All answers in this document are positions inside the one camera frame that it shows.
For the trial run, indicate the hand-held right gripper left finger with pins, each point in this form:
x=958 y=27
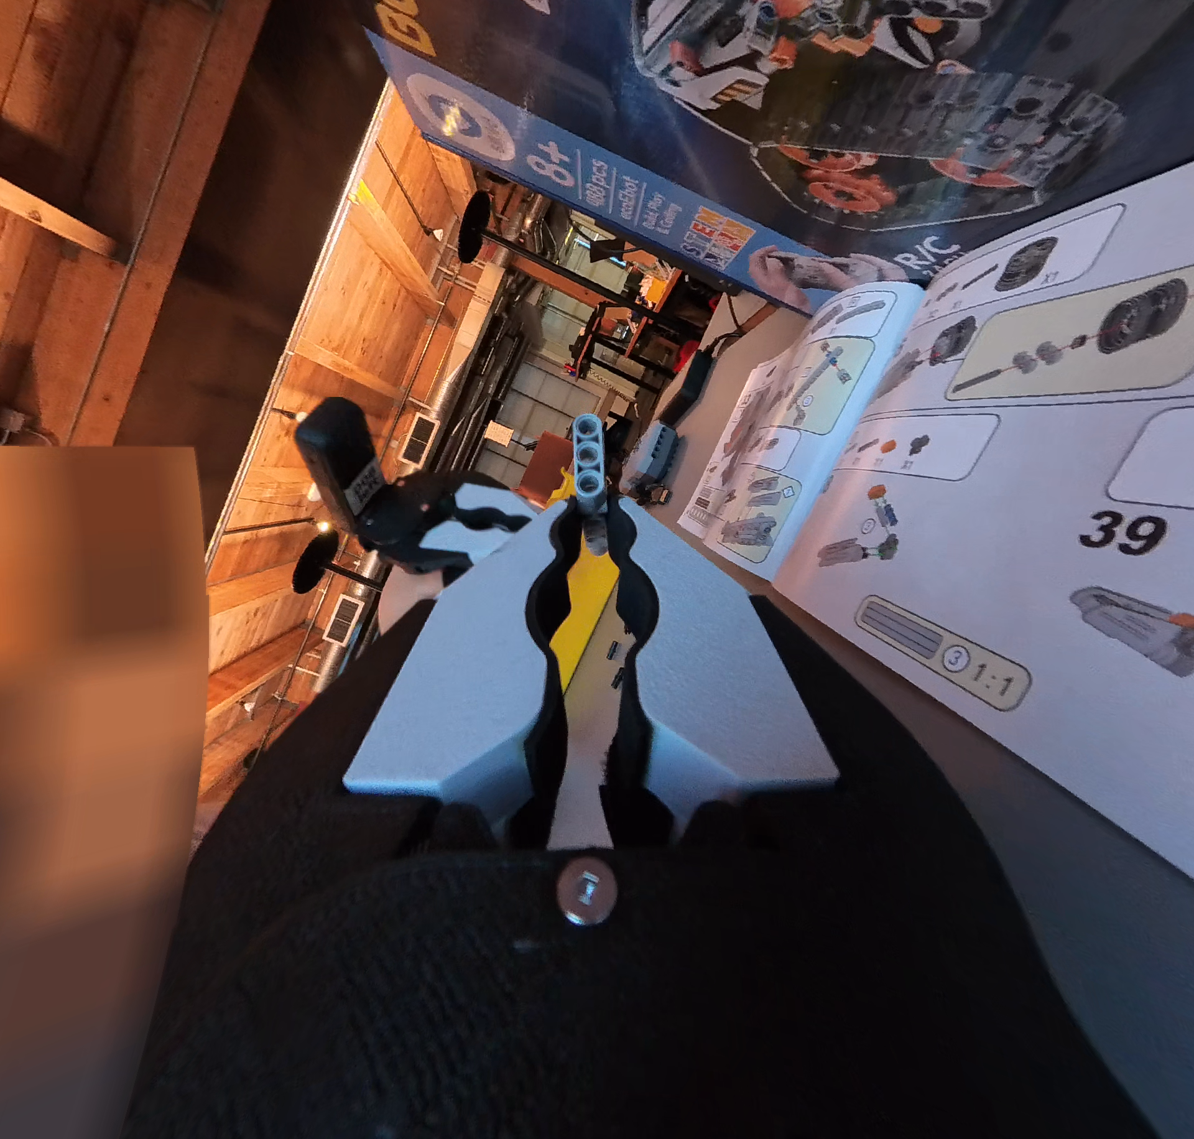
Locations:
x=448 y=691

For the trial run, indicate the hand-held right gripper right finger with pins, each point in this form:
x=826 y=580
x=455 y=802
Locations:
x=728 y=691

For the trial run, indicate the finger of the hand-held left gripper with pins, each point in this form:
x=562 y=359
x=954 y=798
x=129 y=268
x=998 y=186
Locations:
x=457 y=543
x=494 y=501

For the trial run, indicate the grey building frame piece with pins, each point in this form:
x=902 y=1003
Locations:
x=591 y=467

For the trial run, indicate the brown chair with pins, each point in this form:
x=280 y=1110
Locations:
x=546 y=467

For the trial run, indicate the white air vent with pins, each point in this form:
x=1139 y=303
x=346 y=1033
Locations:
x=343 y=618
x=419 y=437

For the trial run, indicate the yellow storage bin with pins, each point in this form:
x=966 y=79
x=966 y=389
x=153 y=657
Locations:
x=583 y=616

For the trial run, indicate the open instruction booklet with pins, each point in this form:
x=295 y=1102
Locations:
x=1026 y=598

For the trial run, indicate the blue toy kit box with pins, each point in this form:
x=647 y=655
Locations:
x=653 y=103

